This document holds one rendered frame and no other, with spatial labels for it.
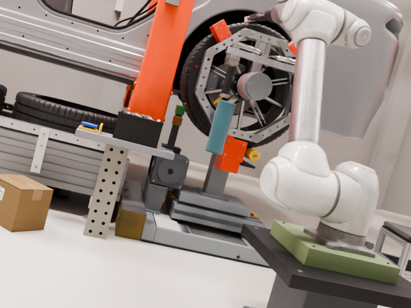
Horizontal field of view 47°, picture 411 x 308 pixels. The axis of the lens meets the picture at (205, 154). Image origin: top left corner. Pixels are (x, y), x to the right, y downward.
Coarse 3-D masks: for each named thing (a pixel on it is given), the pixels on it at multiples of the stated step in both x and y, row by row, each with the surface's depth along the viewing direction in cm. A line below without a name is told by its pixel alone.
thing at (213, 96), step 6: (222, 66) 291; (240, 66) 293; (234, 72) 293; (222, 78) 292; (222, 84) 290; (210, 96) 292; (216, 96) 293; (210, 102) 295; (240, 102) 296; (246, 102) 297; (216, 108) 294; (246, 108) 297
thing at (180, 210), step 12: (168, 192) 274; (168, 204) 264; (180, 204) 250; (192, 204) 253; (180, 216) 246; (192, 216) 247; (204, 216) 248; (216, 216) 249; (228, 216) 251; (240, 216) 258; (252, 216) 261; (228, 228) 251; (240, 228) 253
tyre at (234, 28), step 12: (240, 24) 245; (252, 24) 246; (276, 36) 249; (204, 48) 243; (276, 48) 250; (192, 60) 243; (192, 72) 244; (180, 84) 262; (192, 84) 244; (192, 96) 245; (192, 108) 246; (192, 120) 259; (204, 120) 248; (204, 132) 250; (276, 132) 256; (252, 144) 254
